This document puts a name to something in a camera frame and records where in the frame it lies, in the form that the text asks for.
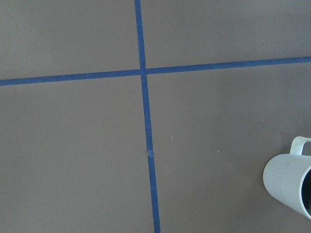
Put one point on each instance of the white ribbed mug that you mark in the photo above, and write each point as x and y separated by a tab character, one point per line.
287	178

